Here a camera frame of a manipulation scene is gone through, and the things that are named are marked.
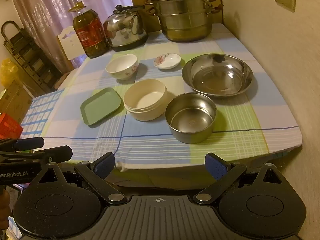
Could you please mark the green rectangular plate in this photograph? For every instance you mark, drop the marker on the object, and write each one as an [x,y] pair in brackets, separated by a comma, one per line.
[100,107]

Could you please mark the small stainless steel bowl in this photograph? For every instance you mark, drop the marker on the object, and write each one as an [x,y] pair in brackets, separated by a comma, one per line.
[190,120]

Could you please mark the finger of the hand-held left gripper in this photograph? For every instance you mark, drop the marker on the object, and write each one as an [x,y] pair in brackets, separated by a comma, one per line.
[30,143]
[57,153]

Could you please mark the large stainless steel basin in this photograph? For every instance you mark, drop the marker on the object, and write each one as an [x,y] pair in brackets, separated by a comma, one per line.
[217,80]

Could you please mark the person's left hand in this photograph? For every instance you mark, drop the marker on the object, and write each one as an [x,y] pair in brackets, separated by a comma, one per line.
[3,206]

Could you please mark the red crate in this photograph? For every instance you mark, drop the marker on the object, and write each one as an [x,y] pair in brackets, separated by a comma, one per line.
[10,127]

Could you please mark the white chair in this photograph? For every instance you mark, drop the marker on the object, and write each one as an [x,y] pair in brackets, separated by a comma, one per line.
[67,45]

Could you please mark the cream plastic bowl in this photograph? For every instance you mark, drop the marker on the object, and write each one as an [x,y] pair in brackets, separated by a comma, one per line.
[145,100]

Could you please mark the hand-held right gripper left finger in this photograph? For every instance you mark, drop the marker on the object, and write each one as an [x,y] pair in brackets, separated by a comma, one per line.
[107,166]

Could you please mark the cardboard box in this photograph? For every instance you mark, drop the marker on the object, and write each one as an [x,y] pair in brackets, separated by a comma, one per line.
[15,100]

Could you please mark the cooking oil bottle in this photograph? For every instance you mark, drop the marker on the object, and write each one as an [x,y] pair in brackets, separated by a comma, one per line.
[90,35]

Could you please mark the stainless steel kettle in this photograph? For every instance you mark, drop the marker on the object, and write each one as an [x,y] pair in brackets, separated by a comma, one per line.
[122,32]

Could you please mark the white floral ceramic bowl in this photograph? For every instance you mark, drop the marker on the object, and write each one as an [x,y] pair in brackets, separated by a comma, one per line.
[120,67]

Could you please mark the stainless steel steamer pot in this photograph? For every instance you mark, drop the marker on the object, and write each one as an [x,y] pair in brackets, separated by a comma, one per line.
[185,17]

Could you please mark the yellow plastic bag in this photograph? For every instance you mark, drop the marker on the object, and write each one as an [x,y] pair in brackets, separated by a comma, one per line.
[7,70]

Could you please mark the purple curtain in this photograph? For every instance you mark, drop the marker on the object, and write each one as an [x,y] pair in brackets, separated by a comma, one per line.
[50,5]

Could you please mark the small floral saucer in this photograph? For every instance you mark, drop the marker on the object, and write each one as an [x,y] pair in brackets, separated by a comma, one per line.
[167,61]

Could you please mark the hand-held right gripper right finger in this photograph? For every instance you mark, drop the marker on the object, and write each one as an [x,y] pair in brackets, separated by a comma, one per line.
[214,166]

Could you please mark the checked tablecloth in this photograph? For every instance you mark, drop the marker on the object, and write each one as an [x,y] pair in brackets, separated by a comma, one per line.
[150,142]

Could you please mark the folded black step ladder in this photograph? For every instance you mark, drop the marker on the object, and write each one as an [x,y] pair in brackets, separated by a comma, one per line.
[27,52]

